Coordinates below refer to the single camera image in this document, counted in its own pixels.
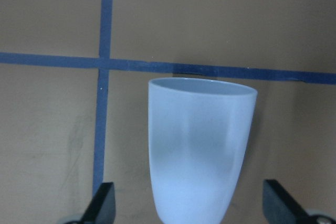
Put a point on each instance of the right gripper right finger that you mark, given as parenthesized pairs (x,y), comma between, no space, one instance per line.
(279,206)

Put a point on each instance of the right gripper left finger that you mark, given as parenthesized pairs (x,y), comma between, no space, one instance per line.
(102,208)

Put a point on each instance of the light blue plastic cup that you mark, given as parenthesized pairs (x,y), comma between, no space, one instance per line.
(198,133)

